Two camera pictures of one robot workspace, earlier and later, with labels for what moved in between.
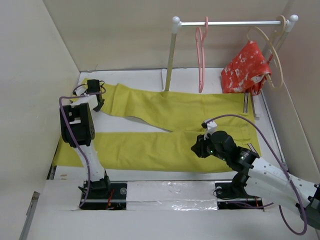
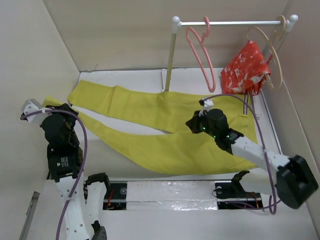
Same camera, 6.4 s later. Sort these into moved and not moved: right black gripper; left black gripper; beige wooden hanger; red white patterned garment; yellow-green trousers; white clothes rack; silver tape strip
Moved: left black gripper; yellow-green trousers; right black gripper
Not moved: beige wooden hanger; silver tape strip; red white patterned garment; white clothes rack
